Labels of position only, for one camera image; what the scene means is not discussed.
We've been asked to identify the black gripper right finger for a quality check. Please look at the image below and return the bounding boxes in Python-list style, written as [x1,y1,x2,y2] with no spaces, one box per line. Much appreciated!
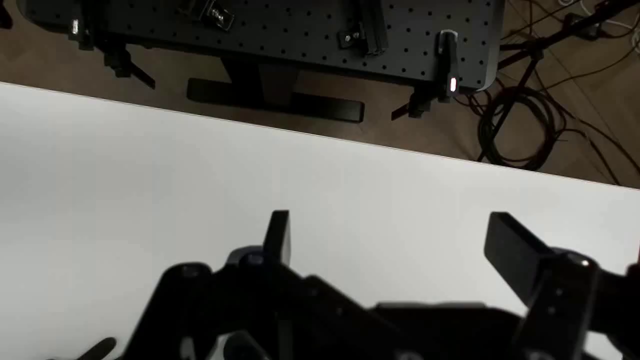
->
[482,211,640,360]

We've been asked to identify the black mounting bracket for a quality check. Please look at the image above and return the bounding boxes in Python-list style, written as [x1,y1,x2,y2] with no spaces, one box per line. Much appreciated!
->
[335,0,389,58]

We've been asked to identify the black cables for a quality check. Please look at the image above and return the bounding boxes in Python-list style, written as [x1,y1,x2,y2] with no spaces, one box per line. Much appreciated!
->
[497,0,640,73]

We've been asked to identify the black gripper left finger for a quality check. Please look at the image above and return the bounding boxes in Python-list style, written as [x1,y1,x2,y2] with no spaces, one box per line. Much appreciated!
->
[118,209,402,360]

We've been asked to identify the black coiled cable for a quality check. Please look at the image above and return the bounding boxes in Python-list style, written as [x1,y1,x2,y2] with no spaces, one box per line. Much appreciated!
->
[473,86,567,172]

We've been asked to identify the black clamp with silver tip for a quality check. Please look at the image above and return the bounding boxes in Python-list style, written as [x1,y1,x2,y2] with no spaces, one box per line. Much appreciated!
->
[68,19,158,90]
[389,28,463,123]

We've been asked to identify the black table base foot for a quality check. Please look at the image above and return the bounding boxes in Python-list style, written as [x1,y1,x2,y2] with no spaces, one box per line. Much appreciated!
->
[186,57,367,124]

